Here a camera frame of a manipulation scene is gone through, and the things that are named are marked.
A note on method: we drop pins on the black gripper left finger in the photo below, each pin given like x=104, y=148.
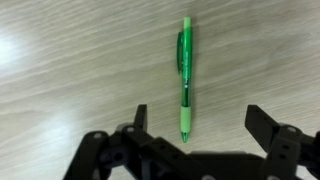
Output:
x=131, y=147

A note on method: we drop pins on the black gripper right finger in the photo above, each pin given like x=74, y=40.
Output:
x=287, y=147

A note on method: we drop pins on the green pen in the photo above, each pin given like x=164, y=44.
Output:
x=184, y=68

